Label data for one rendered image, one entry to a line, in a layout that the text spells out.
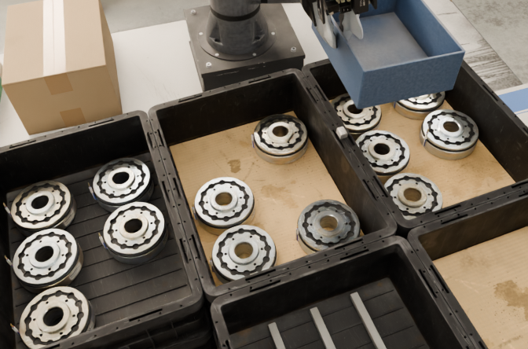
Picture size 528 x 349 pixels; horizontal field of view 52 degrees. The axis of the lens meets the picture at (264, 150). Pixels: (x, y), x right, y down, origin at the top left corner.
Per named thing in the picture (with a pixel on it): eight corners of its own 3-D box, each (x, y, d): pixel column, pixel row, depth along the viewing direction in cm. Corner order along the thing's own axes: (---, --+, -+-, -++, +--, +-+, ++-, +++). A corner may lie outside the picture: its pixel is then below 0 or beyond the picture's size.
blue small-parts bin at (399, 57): (310, 27, 89) (313, -10, 84) (394, 12, 91) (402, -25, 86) (357, 109, 76) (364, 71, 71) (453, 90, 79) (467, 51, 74)
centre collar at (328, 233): (309, 216, 90) (309, 214, 90) (337, 209, 91) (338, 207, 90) (319, 240, 87) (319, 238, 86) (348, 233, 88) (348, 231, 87)
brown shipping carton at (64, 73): (31, 56, 146) (7, 5, 133) (112, 41, 149) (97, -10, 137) (28, 135, 127) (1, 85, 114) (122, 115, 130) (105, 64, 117)
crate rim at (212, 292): (148, 116, 100) (145, 107, 98) (298, 75, 106) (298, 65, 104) (208, 307, 75) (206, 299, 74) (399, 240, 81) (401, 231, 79)
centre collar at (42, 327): (35, 309, 81) (34, 306, 81) (69, 298, 82) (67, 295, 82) (38, 339, 78) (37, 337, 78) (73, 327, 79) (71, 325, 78)
